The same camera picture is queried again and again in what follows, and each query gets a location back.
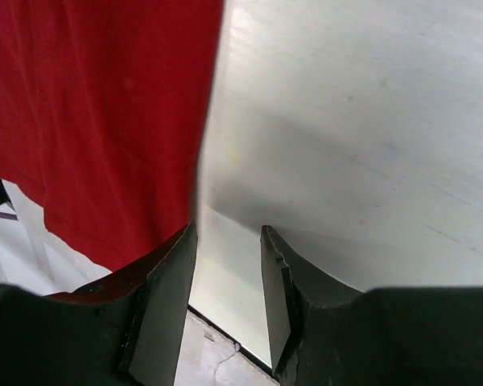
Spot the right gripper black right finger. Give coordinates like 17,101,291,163
260,225,303,369

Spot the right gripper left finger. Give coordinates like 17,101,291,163
119,222,197,385

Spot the red t shirt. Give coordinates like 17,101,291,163
0,1,223,270

